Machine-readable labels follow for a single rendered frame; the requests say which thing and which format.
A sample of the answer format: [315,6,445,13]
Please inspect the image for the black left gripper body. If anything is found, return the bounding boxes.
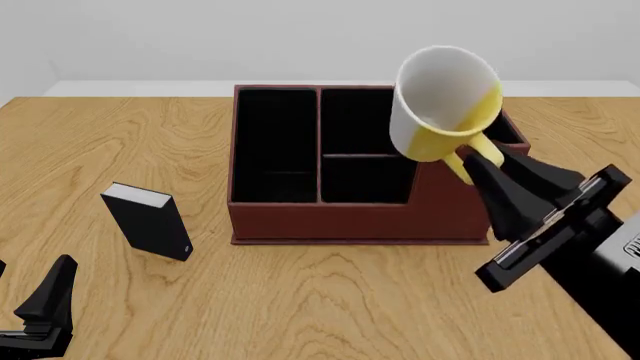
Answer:
[0,317,75,359]

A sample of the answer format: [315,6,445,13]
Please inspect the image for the yellow and white mug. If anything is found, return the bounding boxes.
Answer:
[389,45,505,186]

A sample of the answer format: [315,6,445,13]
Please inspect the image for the red-brown desk caddy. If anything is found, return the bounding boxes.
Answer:
[227,84,531,246]

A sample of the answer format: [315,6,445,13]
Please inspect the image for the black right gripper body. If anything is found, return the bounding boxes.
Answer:
[474,163,633,294]

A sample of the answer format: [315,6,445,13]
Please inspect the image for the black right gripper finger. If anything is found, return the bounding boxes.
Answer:
[492,140,586,208]
[462,152,558,243]

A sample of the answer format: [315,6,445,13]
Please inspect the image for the black book with white pages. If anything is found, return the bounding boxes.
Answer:
[100,181,194,263]

